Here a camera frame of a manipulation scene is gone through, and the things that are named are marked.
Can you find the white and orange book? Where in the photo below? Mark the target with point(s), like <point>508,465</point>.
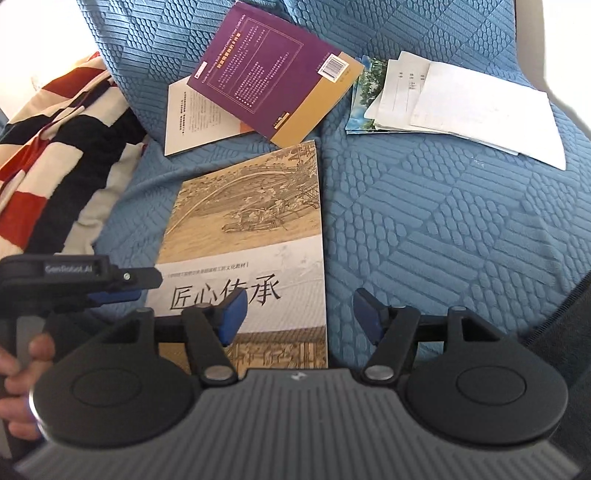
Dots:
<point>194,120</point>

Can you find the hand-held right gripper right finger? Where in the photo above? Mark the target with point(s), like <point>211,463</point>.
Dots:
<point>367,314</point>

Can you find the red black cream striped blanket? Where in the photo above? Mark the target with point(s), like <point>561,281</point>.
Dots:
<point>69,152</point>

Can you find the person's left hand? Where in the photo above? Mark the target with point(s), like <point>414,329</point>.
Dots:
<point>21,369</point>

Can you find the white paper booklet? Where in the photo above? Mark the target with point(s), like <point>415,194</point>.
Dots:
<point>485,106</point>

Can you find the beige painting cover book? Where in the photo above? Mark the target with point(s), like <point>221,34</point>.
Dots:
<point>258,207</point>

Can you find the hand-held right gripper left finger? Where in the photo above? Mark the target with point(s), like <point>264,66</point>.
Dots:
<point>233,318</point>

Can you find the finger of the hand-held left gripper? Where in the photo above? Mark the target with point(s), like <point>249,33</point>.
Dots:
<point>115,297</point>
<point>138,277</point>

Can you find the purple and gold book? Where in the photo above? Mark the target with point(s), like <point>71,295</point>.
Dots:
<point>268,69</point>

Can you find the blue quilted sofa cover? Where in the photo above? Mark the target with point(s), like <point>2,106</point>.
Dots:
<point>438,230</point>

